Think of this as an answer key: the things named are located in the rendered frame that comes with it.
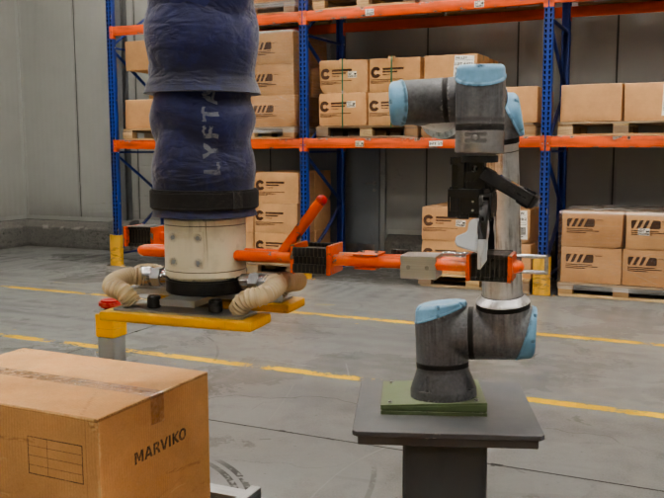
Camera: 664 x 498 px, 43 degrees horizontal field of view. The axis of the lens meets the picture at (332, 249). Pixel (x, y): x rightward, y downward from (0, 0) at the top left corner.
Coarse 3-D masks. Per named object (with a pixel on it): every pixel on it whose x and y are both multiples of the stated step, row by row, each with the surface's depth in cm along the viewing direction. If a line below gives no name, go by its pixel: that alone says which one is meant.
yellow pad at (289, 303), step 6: (162, 294) 187; (222, 300) 181; (228, 300) 181; (282, 300) 179; (288, 300) 181; (294, 300) 181; (300, 300) 183; (222, 306) 181; (258, 306) 178; (264, 306) 178; (270, 306) 177; (276, 306) 177; (282, 306) 176; (288, 306) 176; (294, 306) 179; (300, 306) 183; (276, 312) 177; (282, 312) 177; (288, 312) 176
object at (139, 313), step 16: (144, 304) 173; (208, 304) 165; (112, 320) 168; (128, 320) 167; (144, 320) 166; (160, 320) 165; (176, 320) 163; (192, 320) 162; (208, 320) 161; (224, 320) 160; (240, 320) 160; (256, 320) 161
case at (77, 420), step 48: (0, 384) 192; (48, 384) 192; (96, 384) 192; (144, 384) 192; (192, 384) 197; (0, 432) 179; (48, 432) 173; (96, 432) 168; (144, 432) 182; (192, 432) 198; (0, 480) 181; (48, 480) 175; (96, 480) 169; (144, 480) 182; (192, 480) 199
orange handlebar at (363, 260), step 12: (144, 252) 177; (156, 252) 176; (240, 252) 170; (252, 252) 169; (264, 252) 169; (276, 252) 168; (288, 252) 167; (348, 252) 167; (360, 252) 164; (372, 252) 164; (384, 252) 166; (336, 264) 164; (348, 264) 163; (360, 264) 162; (372, 264) 161; (384, 264) 160; (396, 264) 159; (444, 264) 156; (456, 264) 156; (516, 264) 153
